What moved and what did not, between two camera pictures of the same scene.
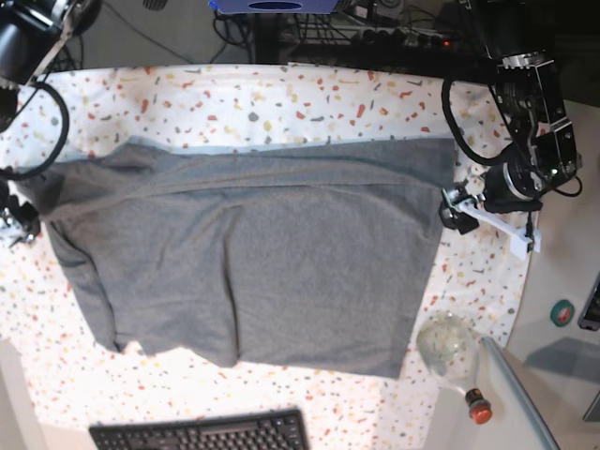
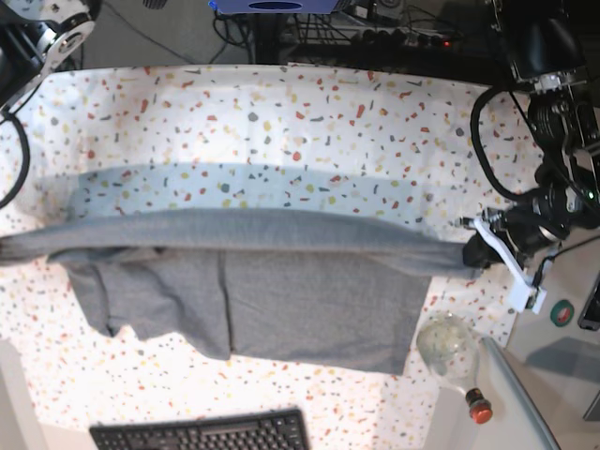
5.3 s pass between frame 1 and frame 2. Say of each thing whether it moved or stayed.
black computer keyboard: stayed
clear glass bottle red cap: stayed
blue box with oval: stayed
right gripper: moved
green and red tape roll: stayed
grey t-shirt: moved
